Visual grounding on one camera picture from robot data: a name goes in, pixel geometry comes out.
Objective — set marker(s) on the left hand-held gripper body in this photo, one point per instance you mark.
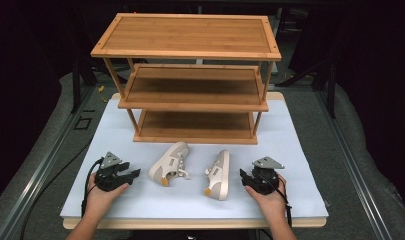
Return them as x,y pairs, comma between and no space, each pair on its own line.
108,175

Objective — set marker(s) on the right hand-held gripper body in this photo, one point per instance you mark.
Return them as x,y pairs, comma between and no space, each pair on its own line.
265,180

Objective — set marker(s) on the beige sneaker with yellow heel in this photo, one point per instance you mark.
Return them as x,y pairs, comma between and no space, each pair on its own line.
165,165
220,176

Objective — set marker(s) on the wooden three-tier shoe rack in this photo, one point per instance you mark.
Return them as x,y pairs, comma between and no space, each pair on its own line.
190,36

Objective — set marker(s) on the person's right hand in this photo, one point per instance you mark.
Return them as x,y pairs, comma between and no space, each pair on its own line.
270,203

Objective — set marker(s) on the person's left hand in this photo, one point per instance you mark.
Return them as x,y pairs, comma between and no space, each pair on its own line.
101,200

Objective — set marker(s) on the black tape square mark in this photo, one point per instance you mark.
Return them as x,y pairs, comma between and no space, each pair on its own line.
82,123

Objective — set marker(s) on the white table mat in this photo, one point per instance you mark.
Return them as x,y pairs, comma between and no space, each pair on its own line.
190,200

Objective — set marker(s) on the yellow tape piece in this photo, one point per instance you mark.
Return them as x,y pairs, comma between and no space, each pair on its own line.
101,89

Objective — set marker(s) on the black metal stand leg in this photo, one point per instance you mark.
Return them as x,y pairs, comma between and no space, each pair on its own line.
330,93
76,86

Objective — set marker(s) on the grey metal floor rail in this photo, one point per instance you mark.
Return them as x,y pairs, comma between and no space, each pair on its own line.
40,170
353,163

